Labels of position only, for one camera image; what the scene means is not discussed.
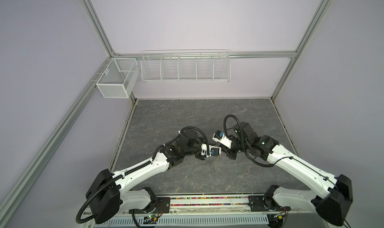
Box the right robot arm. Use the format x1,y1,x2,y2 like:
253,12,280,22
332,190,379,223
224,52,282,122
219,115,354,228

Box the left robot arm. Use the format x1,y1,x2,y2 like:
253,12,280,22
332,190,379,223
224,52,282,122
75,127,219,224

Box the small circuit board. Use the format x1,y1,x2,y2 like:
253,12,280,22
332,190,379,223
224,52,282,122
143,216,158,225

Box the white mesh box basket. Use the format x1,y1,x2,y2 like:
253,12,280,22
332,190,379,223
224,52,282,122
96,58,140,98

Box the aluminium rail with coloured beads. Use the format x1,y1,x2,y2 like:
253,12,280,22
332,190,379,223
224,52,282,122
83,193,336,217

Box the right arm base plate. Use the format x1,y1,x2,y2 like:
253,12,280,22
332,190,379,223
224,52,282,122
248,195,291,212

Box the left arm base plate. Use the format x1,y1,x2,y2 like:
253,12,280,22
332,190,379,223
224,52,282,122
134,197,171,214

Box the white slotted cable duct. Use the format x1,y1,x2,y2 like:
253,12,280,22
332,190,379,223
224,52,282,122
89,214,270,228

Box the white wire shelf basket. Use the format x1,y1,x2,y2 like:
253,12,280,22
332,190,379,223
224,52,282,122
141,49,232,82

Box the aluminium frame profiles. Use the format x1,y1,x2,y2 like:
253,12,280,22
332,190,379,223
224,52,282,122
0,0,342,220

